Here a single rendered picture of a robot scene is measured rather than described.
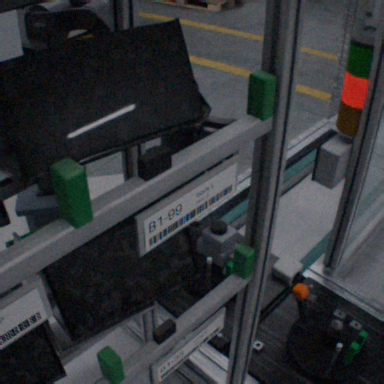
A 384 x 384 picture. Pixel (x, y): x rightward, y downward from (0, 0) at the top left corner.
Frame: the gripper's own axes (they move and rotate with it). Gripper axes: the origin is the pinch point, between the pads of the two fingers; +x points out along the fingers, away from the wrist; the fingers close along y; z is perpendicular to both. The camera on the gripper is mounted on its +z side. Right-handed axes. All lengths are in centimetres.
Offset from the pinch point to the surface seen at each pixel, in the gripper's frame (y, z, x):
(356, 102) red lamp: -16.8, -22.5, -23.4
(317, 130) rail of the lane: -64, 6, 13
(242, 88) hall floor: -238, 166, 109
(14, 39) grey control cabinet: -107, 308, 62
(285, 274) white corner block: -7.8, -20.5, 9.8
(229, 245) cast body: -0.2, -12.5, 2.3
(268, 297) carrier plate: -2.5, -20.8, 11.6
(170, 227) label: 31, -32, -35
